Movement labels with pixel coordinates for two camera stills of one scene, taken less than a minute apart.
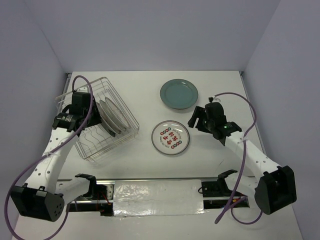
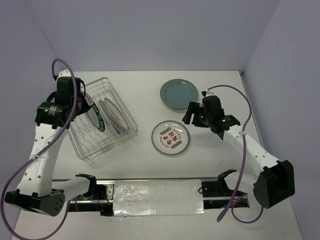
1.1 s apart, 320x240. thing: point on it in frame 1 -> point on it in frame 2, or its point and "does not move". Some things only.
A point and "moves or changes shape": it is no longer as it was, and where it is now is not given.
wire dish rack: [118, 124] does not move
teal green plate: [179, 93] does not move
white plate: [170, 137] does not move
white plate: [105, 123] moves or changes shape
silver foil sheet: [158, 197] does not move
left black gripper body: [95, 118] -> [81, 104]
